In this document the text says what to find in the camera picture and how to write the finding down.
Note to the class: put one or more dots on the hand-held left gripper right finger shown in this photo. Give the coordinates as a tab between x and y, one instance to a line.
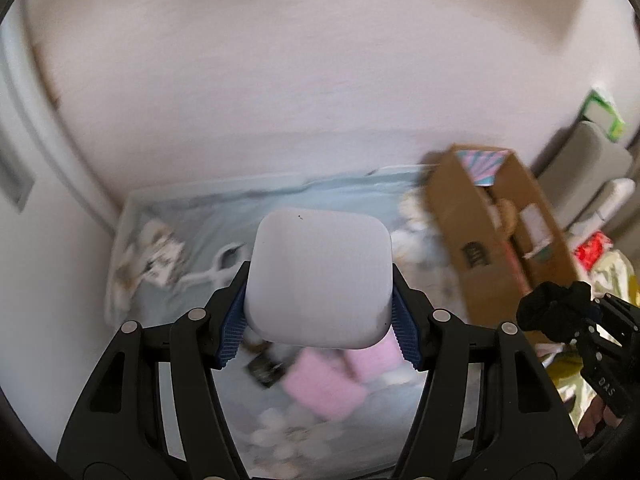
405	332

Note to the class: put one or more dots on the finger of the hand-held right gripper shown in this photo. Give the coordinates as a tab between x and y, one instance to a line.
617	312

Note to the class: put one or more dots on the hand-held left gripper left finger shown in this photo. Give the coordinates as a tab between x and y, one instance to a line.
231	332

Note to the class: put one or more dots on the pink fluffy towel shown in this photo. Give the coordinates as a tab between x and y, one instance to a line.
372	360
322	385

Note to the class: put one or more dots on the black sock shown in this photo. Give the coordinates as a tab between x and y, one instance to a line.
550	310

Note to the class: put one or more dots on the white rounded square box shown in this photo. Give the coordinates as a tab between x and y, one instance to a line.
315	275

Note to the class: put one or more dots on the brown cardboard box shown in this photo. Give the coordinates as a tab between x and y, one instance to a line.
465	220

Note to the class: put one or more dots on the person's right hand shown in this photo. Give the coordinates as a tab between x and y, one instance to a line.
592	417

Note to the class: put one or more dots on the small black packet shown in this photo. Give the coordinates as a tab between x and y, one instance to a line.
270	367

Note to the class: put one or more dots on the red patterned packet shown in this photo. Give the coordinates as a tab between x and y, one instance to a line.
592	252

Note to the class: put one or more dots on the floral patterned packet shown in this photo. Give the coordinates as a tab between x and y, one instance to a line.
160	257

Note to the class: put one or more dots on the brown plush toy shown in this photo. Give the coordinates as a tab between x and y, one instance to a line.
507	215

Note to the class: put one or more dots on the light blue floral blanket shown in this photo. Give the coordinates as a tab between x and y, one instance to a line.
320	195

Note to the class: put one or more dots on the pink blue striped card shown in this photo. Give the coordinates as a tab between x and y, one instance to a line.
480	165

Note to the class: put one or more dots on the green tissue box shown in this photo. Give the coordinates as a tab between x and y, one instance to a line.
602	112

